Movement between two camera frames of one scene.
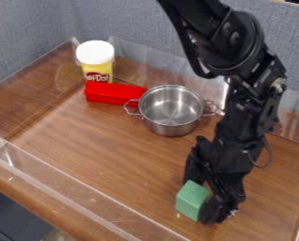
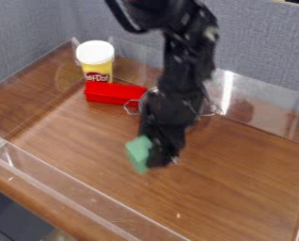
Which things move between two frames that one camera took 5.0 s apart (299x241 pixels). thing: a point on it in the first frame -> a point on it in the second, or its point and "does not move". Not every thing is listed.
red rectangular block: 114,92 does not move
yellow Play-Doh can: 97,55 does not move
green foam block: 190,199 -> 140,152
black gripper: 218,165 -> 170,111
